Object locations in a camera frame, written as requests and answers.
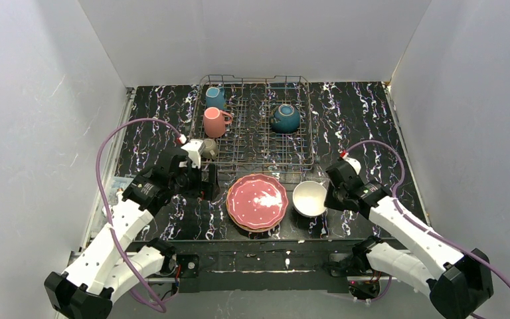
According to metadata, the beige ceramic mug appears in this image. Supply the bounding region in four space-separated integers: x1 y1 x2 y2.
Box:
201 138 219 161

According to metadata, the white ceramic bowl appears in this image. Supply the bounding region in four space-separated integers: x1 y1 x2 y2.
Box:
292 181 327 217

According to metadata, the pink polka dot plate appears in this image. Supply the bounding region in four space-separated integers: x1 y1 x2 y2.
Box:
226 173 289 233

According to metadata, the pink ceramic mug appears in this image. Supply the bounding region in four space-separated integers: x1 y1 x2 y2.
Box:
203 107 233 138

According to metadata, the metal wire dish rack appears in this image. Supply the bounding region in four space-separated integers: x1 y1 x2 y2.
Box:
189 74 315 175

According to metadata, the blue ceramic mug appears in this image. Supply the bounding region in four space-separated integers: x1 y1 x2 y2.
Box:
205 86 226 110

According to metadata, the brown beige bowl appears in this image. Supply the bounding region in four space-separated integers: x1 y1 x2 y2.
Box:
270 104 301 134

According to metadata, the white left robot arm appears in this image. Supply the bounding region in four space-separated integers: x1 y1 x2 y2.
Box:
44 145 220 318

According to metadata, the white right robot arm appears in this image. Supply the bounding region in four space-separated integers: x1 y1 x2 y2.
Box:
324 158 494 318

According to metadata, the clear plastic storage box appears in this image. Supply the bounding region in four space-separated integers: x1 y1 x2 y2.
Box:
104 176 133 209

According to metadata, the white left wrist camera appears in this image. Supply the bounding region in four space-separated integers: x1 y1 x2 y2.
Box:
178 134 205 168

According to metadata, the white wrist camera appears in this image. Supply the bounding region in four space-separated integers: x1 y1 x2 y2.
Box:
340 152 361 175
178 134 205 168

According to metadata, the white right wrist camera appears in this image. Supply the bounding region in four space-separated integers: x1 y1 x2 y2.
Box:
340 152 361 175

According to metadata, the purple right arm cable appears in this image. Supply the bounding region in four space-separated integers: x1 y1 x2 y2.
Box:
345 140 510 319

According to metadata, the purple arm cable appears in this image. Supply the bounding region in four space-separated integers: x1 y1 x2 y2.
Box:
345 140 510 319
96 118 185 314

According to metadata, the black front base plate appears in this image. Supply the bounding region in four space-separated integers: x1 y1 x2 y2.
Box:
118 239 396 294

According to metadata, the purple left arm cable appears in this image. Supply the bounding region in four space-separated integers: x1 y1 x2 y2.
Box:
96 118 185 314

